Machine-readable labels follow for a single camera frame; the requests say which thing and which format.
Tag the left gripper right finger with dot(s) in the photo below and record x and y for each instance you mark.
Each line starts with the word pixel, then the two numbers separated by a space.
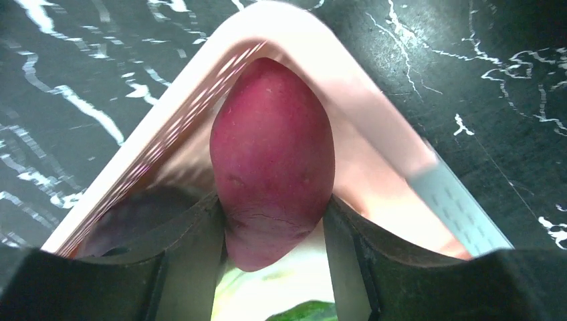
pixel 377 275

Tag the pink plastic basket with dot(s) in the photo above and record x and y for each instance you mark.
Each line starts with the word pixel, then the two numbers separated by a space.
pixel 382 166

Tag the white bok choy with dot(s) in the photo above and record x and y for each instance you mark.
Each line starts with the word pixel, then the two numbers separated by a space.
pixel 301 276

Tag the red sweet potato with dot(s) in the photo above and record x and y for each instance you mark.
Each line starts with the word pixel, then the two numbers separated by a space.
pixel 273 159

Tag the green cucumber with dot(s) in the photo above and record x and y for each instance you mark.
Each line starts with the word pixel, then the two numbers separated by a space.
pixel 308 311

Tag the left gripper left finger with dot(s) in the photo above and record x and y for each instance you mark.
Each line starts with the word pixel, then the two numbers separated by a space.
pixel 168 274

